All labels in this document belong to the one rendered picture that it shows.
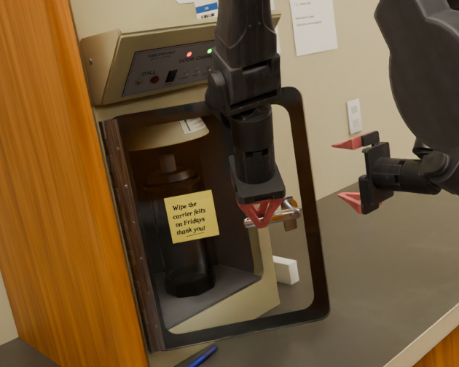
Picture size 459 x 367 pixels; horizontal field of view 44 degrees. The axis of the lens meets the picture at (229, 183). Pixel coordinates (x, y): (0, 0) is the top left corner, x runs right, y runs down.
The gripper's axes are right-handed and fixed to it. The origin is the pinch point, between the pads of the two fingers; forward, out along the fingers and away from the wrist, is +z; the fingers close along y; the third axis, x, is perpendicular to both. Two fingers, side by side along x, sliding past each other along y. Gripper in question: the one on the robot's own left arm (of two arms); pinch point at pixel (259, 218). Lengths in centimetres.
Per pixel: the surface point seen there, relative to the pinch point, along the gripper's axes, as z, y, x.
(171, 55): -21.6, -15.4, -8.9
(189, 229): 2.8, -3.5, -11.1
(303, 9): 12, -104, 35
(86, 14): -28.0, -20.5, -20.2
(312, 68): 30, -97, 36
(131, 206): -2.2, -5.9, -19.3
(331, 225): 52, -48, 27
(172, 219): 0.8, -4.4, -13.4
